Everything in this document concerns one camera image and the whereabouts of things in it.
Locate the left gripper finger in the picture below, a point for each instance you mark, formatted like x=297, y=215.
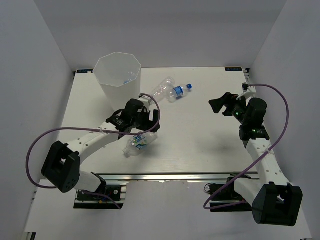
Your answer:
x=154, y=124
x=146, y=128

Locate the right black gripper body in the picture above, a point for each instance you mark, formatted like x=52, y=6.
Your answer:
x=238, y=113

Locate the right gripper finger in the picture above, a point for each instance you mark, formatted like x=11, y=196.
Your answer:
x=226, y=100
x=229, y=110

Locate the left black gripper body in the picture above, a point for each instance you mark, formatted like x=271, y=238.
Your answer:
x=143, y=118

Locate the clear bottle green blue label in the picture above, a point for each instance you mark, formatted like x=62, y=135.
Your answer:
x=138, y=143

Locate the clear bottle blue cap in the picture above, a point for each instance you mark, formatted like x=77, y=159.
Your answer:
x=178, y=92

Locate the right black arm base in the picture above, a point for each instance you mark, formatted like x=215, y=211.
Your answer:
x=225, y=197

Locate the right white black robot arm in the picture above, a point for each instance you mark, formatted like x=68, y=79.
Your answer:
x=273, y=200

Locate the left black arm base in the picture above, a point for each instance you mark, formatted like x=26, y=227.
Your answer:
x=111, y=197

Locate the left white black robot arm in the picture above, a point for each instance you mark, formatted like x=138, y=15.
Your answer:
x=62, y=166

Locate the white octagonal plastic bin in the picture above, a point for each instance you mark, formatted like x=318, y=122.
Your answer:
x=111, y=71

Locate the clear crushed bottle no label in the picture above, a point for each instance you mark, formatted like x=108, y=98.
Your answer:
x=159, y=93

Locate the right blue table sticker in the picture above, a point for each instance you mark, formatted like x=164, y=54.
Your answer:
x=233, y=69

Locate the blue table sticker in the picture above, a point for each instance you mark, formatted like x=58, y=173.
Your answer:
x=84, y=71
x=233, y=69

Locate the left blue table sticker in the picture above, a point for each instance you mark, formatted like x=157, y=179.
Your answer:
x=84, y=71

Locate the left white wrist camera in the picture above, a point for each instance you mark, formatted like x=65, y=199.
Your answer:
x=146, y=100

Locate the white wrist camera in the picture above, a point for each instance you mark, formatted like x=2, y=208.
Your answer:
x=248, y=92
x=146, y=100

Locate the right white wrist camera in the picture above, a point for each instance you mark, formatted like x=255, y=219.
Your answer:
x=248, y=92

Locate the aluminium table frame rail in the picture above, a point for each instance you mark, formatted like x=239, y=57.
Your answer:
x=192, y=142

